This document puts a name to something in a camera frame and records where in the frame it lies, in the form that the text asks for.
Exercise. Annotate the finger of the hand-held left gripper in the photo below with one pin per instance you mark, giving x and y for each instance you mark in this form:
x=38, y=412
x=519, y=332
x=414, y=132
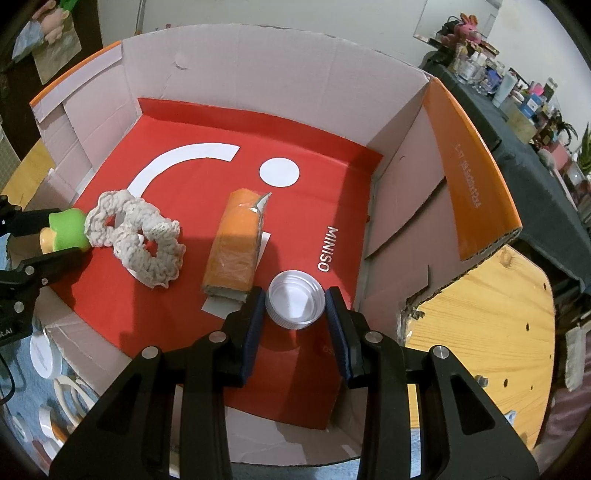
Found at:
x=27, y=218
x=51, y=265

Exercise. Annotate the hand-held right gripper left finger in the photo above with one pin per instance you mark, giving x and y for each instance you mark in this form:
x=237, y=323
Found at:
x=251, y=332

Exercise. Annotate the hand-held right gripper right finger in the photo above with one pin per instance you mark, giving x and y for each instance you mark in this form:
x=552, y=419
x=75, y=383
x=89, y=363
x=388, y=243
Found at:
x=339, y=332

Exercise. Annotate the large white jar lid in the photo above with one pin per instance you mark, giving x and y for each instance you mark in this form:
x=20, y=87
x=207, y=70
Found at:
x=44, y=355

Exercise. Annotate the green turtle toy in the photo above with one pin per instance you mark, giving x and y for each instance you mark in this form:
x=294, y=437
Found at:
x=69, y=228

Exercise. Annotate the white ribbed lid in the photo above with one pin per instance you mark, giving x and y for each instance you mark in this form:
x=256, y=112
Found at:
x=293, y=300

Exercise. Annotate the beige crochet scrunchie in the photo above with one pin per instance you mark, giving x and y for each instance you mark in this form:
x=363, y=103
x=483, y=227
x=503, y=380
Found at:
x=138, y=240

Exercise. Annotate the orange packet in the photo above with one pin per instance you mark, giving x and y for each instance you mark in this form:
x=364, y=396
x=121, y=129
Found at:
x=235, y=240

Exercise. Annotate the cardboard box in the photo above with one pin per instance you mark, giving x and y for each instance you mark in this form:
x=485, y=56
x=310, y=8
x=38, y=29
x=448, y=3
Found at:
x=277, y=69

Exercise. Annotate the blue fluffy towel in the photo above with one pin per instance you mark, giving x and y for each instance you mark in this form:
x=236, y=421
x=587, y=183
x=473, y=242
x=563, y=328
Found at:
x=23, y=383

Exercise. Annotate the small white lid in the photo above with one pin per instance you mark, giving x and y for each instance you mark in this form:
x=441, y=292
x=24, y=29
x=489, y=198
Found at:
x=44, y=417

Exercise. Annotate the red paper liner white print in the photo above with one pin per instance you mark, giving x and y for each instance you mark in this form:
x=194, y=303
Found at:
x=295, y=221

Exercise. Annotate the brown paper bag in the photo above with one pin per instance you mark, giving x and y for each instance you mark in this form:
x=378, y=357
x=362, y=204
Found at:
x=57, y=55

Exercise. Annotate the pale blue plastic bag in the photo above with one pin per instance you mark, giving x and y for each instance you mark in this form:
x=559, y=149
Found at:
x=27, y=39

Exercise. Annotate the pink plush toy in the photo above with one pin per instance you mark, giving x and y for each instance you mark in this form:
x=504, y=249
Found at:
x=55, y=21

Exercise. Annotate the dark cloth covered table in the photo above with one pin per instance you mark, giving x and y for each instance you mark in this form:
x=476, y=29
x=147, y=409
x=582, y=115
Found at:
x=531, y=152

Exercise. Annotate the row of cosmetic bottles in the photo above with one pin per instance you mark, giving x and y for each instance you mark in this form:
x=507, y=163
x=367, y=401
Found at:
x=508, y=83

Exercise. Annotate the potted snake plant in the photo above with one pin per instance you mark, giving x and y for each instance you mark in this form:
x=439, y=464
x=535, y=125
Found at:
x=586, y=152

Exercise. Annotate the pink bunny plush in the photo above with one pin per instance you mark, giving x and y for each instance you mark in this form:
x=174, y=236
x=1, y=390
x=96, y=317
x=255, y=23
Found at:
x=466, y=27

